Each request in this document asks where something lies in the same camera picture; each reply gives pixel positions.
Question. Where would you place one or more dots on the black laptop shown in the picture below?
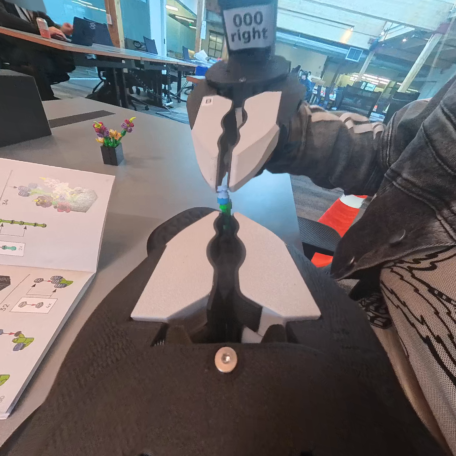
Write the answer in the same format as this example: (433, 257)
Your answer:
(87, 32)

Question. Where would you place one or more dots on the beige printed shirt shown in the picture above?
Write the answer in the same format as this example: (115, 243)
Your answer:
(420, 320)

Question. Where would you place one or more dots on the long wooden desk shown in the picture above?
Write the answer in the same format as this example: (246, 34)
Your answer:
(124, 52)

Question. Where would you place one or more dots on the white instruction booklet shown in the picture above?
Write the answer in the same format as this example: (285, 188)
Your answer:
(53, 231)

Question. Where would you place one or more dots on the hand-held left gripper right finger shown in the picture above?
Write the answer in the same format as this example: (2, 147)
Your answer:
(270, 278)

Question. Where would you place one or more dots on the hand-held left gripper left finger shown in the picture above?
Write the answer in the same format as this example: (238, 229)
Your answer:
(178, 278)

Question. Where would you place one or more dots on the orange traffic cone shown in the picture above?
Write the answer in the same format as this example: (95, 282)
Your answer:
(335, 221)

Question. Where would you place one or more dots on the small blue lego stud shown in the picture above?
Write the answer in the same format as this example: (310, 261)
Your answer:
(222, 192)

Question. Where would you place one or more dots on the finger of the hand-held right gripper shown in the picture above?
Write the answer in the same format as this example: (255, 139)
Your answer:
(256, 135)
(208, 142)

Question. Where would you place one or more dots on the pink carton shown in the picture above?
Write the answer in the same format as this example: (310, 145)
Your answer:
(43, 27)

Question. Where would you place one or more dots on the green lego flower stem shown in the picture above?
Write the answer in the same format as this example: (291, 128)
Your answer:
(226, 217)

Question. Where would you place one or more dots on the black tape strip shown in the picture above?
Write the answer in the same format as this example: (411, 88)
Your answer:
(82, 119)

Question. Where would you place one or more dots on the black chair armrest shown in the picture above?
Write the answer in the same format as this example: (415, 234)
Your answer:
(317, 238)

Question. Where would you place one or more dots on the black quilted wrist pad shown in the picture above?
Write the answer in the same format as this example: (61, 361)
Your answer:
(178, 224)

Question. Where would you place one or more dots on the lego flower bouquet black pot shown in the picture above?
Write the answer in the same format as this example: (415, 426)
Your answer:
(112, 155)

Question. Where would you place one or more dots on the dark monitor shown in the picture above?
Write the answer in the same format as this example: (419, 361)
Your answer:
(151, 45)
(188, 53)

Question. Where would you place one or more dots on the person's right forearm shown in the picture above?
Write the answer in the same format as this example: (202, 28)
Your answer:
(331, 149)

